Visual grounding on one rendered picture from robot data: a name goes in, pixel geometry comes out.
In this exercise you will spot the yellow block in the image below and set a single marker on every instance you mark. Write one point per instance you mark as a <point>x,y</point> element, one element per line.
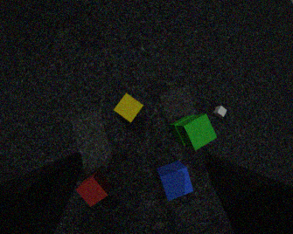
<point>128,108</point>

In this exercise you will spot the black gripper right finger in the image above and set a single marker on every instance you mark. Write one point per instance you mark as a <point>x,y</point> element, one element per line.
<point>255,204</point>

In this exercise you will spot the red block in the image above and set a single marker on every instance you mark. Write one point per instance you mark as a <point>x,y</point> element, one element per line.
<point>94,188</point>

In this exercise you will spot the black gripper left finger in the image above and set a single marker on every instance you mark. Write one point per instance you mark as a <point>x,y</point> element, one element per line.
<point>34,202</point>

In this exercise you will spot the green block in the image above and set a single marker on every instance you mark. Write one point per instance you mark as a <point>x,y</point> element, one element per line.
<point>197,131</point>
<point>173,127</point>

